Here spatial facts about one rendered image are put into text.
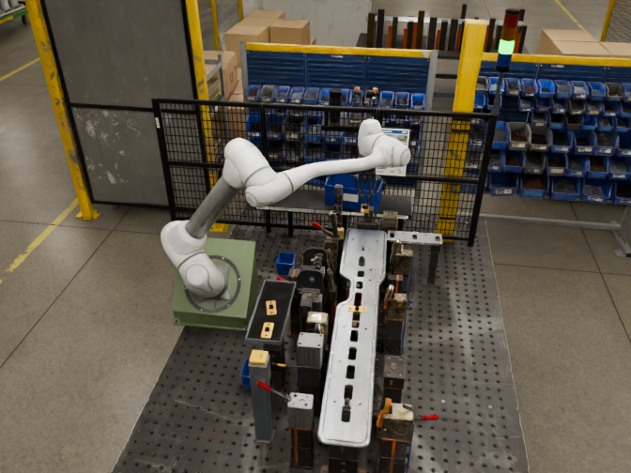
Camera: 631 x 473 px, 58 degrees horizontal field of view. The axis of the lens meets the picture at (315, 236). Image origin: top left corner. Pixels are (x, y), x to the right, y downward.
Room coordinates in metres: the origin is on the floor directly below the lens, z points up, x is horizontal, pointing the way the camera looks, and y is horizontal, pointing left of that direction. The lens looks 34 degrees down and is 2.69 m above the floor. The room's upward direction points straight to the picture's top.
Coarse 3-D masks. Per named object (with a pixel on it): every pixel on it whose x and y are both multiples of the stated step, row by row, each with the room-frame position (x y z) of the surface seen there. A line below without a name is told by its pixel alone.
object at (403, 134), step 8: (384, 128) 2.94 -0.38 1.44; (392, 128) 2.93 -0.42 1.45; (400, 128) 2.93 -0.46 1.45; (408, 128) 2.92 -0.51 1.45; (392, 136) 2.93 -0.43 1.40; (400, 136) 2.93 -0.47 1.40; (408, 136) 2.92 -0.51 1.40; (408, 144) 2.92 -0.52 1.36; (376, 168) 2.94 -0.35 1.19; (384, 168) 2.94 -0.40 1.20; (392, 168) 2.93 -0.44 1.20; (400, 168) 2.92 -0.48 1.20; (392, 176) 2.93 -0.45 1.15; (400, 176) 2.92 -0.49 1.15
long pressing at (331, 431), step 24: (360, 240) 2.49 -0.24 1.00; (384, 240) 2.49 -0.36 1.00; (384, 264) 2.29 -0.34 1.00; (336, 312) 1.92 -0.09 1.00; (336, 336) 1.77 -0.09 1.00; (360, 336) 1.77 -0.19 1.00; (336, 360) 1.63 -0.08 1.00; (360, 360) 1.63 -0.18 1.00; (336, 384) 1.51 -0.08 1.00; (360, 384) 1.51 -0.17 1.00; (336, 408) 1.39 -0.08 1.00; (360, 408) 1.39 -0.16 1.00; (336, 432) 1.29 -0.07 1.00; (360, 432) 1.29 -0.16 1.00
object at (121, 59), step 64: (64, 0) 4.31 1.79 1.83; (128, 0) 4.22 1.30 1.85; (192, 0) 4.11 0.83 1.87; (64, 64) 4.33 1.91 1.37; (128, 64) 4.23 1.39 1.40; (192, 64) 4.15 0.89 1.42; (64, 128) 4.32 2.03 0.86; (128, 128) 4.26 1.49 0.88; (128, 192) 4.28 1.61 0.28; (192, 192) 4.20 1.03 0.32
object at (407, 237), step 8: (392, 232) 2.57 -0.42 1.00; (400, 232) 2.57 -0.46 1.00; (408, 232) 2.57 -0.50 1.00; (416, 232) 2.57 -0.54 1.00; (392, 240) 2.49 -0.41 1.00; (408, 240) 2.49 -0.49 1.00; (416, 240) 2.49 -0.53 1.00; (424, 240) 2.49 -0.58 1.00; (432, 240) 2.49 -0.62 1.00; (440, 240) 2.49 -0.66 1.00
